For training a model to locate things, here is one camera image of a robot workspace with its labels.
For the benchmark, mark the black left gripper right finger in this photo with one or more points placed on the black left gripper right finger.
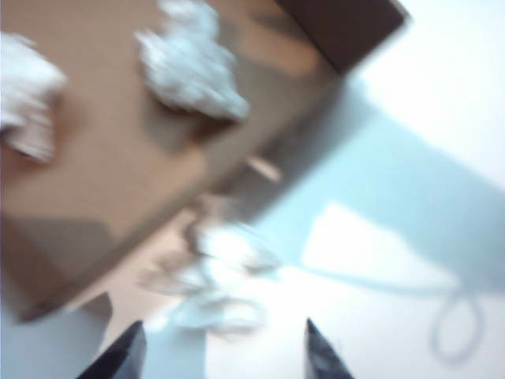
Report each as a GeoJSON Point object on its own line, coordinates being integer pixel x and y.
{"type": "Point", "coordinates": [321, 355]}

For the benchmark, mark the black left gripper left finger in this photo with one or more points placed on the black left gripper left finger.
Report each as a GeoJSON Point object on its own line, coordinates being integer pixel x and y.
{"type": "Point", "coordinates": [122, 355]}

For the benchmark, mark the clear plastic wrap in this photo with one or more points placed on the clear plastic wrap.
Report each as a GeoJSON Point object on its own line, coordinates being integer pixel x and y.
{"type": "Point", "coordinates": [217, 284]}

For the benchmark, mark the white paper ball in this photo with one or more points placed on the white paper ball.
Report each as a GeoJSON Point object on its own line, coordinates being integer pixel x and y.
{"type": "Point", "coordinates": [189, 63]}
{"type": "Point", "coordinates": [27, 94]}

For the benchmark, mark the brown cardboard box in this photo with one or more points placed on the brown cardboard box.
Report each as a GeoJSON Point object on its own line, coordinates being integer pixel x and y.
{"type": "Point", "coordinates": [118, 158]}

